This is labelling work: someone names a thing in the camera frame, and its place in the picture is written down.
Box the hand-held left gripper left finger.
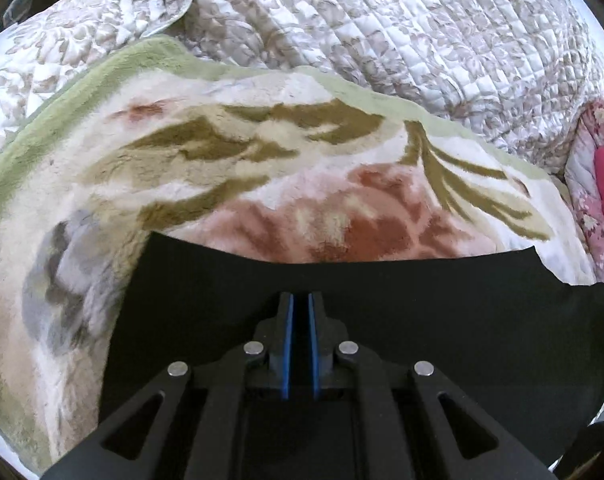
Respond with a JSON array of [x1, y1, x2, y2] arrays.
[[42, 292, 295, 480]]

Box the black pants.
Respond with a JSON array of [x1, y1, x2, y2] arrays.
[[98, 231, 604, 467]]

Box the floral fleece blanket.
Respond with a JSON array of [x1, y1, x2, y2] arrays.
[[0, 35, 598, 476]]

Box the pink floral comforter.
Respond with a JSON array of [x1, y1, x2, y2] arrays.
[[564, 99, 604, 288]]

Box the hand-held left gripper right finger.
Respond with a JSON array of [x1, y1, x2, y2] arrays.
[[308, 292, 553, 480]]

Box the white quilted floral bedspread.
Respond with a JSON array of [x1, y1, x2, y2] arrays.
[[0, 0, 604, 176]]

